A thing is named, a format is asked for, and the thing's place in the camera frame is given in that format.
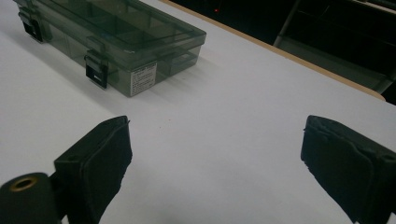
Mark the grey metal stand frame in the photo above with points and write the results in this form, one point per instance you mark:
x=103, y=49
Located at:
x=336, y=59

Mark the transparent grey compartment storage box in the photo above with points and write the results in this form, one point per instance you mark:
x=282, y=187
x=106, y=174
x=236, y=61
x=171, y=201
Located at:
x=124, y=43

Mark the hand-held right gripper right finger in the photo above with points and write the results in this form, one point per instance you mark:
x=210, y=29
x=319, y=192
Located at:
x=342, y=168

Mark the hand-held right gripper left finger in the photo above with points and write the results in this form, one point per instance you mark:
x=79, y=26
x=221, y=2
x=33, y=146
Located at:
x=96, y=168

